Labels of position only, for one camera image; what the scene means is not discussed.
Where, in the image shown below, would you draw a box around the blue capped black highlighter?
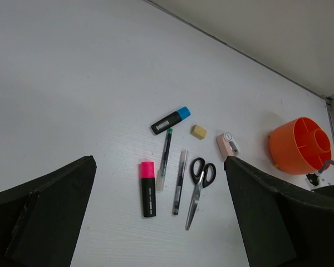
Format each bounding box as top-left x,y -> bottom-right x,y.
150,106 -> 191,135

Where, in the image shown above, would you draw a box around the black handled scissors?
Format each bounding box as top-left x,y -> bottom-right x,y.
185,157 -> 217,231

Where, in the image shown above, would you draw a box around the green ended ink pen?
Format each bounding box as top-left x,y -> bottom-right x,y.
156,128 -> 173,192

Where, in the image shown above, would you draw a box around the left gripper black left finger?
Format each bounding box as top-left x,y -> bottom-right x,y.
0,156 -> 97,266

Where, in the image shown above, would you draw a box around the yellow eraser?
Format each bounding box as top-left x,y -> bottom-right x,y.
190,125 -> 207,140

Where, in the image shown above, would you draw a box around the black gel pen clear cap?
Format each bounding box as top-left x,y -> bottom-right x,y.
172,150 -> 189,216

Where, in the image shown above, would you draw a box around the orange round desk organizer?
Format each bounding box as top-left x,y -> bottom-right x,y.
269,117 -> 332,175

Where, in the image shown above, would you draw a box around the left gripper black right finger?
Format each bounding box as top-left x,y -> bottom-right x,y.
224,156 -> 334,266

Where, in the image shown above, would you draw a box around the pink capped black highlighter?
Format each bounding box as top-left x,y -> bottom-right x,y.
140,161 -> 156,217

